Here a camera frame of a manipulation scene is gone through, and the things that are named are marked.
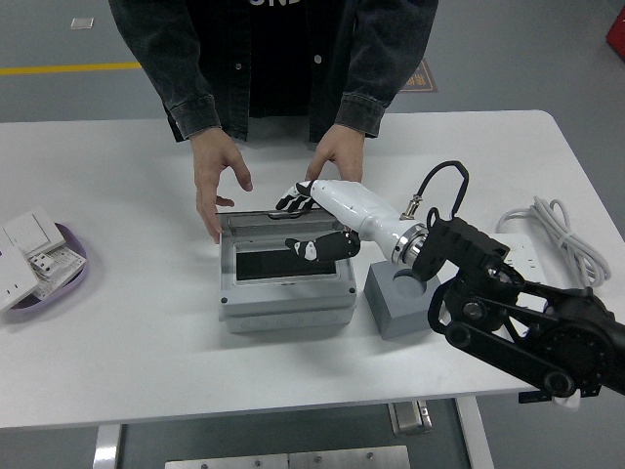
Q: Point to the person's left hand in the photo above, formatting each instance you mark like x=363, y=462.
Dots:
x=342, y=151

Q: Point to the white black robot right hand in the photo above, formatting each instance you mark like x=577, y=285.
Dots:
x=361, y=207

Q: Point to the person's right hand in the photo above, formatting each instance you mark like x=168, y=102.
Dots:
x=212, y=166

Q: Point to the grey electrical box with lid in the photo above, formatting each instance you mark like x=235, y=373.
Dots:
x=283, y=298

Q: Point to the person's right forearm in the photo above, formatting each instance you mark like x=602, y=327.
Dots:
x=188, y=98

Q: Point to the person's left forearm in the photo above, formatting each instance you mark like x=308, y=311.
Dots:
x=371, y=93

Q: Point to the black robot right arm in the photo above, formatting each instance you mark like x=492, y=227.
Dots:
x=488, y=273

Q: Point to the grey cube with round hole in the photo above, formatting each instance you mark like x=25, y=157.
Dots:
x=395, y=308

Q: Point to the person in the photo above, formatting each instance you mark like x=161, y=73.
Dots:
x=278, y=58

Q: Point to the brown floor sign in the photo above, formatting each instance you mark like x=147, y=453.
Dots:
x=427, y=78

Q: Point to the white power strip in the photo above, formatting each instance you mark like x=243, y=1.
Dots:
x=522, y=251

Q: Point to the yellow floor tape line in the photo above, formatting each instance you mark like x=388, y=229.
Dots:
x=63, y=68

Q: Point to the purple tray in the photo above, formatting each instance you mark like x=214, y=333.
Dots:
x=73, y=283

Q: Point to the white circuit breaker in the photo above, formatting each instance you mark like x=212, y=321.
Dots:
x=51, y=266

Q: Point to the small metal floor plate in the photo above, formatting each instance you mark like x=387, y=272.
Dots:
x=82, y=23

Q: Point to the white socket plate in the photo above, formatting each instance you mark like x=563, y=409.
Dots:
x=12, y=278

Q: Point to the white table leg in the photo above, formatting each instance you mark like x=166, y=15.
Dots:
x=106, y=447
x=473, y=435

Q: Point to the red object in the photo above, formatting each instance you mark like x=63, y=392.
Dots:
x=616, y=34

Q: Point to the grey metal bracket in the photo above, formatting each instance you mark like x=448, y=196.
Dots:
x=409, y=416

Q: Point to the grey metal base plate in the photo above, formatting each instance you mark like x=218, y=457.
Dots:
x=288, y=459

